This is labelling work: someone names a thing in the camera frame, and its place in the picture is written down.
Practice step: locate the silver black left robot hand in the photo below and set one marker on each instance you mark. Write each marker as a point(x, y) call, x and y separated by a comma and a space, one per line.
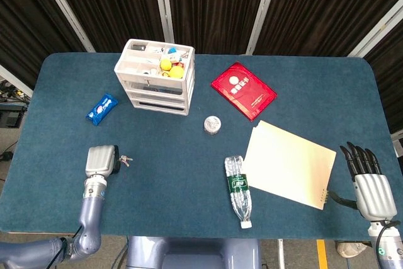
point(99, 160)

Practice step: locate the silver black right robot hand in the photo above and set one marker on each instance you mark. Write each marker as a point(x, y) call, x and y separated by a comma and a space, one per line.
point(374, 196)

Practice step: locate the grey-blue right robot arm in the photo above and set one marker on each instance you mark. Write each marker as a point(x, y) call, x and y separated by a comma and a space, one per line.
point(390, 250)

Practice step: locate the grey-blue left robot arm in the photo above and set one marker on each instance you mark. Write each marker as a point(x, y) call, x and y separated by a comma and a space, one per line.
point(91, 212)

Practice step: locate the blue snack packet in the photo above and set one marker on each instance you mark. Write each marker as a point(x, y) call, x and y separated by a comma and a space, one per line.
point(102, 109)

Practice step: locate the white shoe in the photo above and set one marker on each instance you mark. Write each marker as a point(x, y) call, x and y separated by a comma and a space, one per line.
point(349, 249)

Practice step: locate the white plastic drawer organizer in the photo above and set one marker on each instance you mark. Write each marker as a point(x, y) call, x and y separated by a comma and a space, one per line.
point(157, 92)

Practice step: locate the pale yellow paper folder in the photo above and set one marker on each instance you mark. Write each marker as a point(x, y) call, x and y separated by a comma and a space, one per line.
point(288, 165)

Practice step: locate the white table leg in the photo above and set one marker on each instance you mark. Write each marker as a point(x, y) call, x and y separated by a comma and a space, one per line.
point(281, 254)

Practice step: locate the yellow ball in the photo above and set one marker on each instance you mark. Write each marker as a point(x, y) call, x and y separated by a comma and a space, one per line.
point(166, 64)
point(176, 72)

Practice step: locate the grey-blue robot torso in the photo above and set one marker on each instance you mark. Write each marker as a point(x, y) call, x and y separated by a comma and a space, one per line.
point(189, 250)

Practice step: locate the clear water bottle green label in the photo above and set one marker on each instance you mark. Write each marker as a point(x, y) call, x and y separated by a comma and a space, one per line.
point(239, 187)

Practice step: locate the red certificate book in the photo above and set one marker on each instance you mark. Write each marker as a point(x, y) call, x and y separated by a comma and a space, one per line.
point(244, 91)

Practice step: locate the white frame post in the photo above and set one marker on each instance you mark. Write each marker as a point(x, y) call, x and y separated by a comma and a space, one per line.
point(163, 7)
point(378, 26)
point(63, 7)
point(15, 80)
point(263, 10)

